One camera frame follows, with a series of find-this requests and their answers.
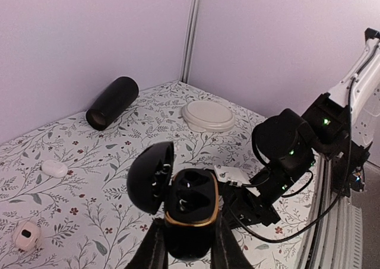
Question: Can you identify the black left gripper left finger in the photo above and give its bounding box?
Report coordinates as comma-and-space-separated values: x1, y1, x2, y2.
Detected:
125, 218, 168, 269

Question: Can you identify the floral patterned table mat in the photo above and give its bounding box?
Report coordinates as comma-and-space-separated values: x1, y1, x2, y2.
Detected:
1, 83, 320, 268

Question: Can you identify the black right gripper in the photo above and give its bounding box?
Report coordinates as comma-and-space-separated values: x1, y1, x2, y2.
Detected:
222, 109, 315, 229

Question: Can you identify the small white oval case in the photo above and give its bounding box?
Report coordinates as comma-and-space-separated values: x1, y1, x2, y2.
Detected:
41, 160, 68, 178

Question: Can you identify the right aluminium frame post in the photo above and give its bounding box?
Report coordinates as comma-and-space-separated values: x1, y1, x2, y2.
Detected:
179, 0, 201, 83

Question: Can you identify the aluminium front rail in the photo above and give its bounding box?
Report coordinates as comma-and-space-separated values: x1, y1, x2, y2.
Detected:
295, 157, 363, 269

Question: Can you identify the black round earbud case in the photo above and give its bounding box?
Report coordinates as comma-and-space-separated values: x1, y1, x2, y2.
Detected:
126, 141, 219, 261

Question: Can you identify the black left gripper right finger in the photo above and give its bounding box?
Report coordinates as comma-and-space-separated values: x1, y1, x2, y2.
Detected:
211, 214, 254, 269

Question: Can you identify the black cylindrical speaker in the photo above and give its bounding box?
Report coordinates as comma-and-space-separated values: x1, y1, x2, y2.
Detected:
85, 77, 139, 131

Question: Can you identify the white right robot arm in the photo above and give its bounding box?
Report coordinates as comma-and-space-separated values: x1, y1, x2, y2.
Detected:
223, 28, 379, 229

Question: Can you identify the white earbud charging case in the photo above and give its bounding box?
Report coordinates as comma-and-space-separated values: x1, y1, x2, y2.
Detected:
12, 220, 42, 251

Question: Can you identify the beige round plate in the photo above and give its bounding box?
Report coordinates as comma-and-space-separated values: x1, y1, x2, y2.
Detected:
181, 100, 235, 132

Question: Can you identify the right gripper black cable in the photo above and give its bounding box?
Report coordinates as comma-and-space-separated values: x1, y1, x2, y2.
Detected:
228, 75, 357, 243

